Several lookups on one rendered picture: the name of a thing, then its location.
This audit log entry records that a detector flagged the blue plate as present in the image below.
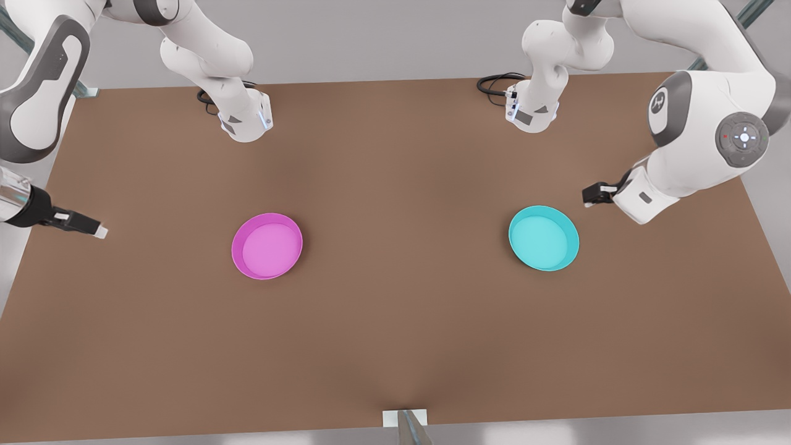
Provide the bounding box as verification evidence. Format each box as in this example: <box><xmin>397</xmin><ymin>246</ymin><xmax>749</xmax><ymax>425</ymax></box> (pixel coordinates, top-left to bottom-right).
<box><xmin>508</xmin><ymin>205</ymin><xmax>580</xmax><ymax>272</ymax></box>

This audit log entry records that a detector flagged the pink plate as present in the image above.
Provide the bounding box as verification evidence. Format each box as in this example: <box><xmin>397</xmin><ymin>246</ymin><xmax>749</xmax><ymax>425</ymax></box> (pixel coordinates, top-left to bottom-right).
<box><xmin>231</xmin><ymin>213</ymin><xmax>304</xmax><ymax>281</ymax></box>

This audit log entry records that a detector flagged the black cable loop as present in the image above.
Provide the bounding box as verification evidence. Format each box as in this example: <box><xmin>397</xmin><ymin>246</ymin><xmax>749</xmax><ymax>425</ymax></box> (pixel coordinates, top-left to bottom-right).
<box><xmin>476</xmin><ymin>72</ymin><xmax>528</xmax><ymax>108</ymax></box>
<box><xmin>197</xmin><ymin>80</ymin><xmax>258</xmax><ymax>116</ymax></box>

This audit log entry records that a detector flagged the silver frame post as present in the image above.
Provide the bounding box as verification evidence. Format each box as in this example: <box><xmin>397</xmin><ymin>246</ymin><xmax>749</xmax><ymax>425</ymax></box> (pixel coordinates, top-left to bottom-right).
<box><xmin>383</xmin><ymin>408</ymin><xmax>434</xmax><ymax>445</ymax></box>
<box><xmin>686</xmin><ymin>0</ymin><xmax>776</xmax><ymax>72</ymax></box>
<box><xmin>0</xmin><ymin>6</ymin><xmax>100</xmax><ymax>100</ymax></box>

